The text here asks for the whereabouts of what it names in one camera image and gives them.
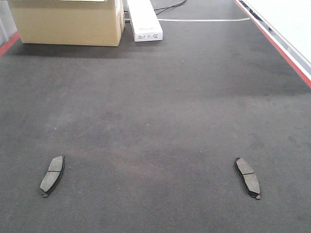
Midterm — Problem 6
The brake pad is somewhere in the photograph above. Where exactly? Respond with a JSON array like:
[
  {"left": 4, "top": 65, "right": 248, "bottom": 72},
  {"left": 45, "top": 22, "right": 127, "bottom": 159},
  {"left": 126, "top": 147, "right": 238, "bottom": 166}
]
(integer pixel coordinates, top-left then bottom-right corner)
[
  {"left": 40, "top": 155, "right": 65, "bottom": 198},
  {"left": 234, "top": 157, "right": 261, "bottom": 200}
]

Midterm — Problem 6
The long white box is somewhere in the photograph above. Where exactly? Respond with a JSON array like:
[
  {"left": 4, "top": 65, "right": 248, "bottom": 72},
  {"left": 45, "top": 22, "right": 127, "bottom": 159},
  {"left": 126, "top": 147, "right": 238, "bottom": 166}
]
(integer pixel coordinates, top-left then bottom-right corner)
[{"left": 126, "top": 0, "right": 163, "bottom": 42}]

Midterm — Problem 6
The large cardboard box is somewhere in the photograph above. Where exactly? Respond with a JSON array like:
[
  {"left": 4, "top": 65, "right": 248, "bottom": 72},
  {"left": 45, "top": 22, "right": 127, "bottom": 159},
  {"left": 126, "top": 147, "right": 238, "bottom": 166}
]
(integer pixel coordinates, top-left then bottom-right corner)
[{"left": 8, "top": 0, "right": 125, "bottom": 47}]

